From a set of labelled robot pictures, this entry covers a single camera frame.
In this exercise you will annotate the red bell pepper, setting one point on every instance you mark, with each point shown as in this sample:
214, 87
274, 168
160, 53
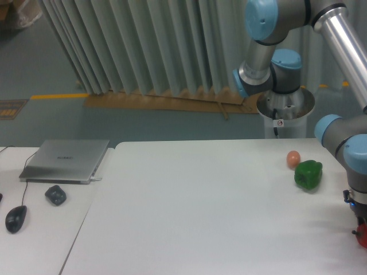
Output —
360, 235

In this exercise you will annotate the brown egg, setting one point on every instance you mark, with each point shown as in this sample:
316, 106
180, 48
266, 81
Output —
293, 159

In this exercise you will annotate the flat brown cardboard sheet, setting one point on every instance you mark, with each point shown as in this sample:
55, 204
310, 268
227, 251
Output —
225, 103

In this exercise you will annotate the black computer mouse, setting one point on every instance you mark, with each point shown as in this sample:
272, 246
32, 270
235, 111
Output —
15, 219

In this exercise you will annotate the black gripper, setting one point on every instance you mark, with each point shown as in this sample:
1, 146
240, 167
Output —
357, 203

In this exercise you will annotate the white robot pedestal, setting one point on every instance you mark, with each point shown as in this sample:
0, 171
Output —
285, 116

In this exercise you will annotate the green bell pepper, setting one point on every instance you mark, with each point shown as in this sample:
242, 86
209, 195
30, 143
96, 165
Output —
308, 174

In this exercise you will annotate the silver closed laptop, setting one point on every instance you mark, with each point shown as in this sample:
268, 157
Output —
65, 161

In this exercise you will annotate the grey folding curtain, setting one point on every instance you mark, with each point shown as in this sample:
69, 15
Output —
151, 45

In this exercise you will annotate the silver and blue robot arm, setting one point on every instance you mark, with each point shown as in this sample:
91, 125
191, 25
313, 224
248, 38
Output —
275, 74

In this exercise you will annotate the cardboard box in corner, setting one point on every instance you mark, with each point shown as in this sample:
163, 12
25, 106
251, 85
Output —
17, 15

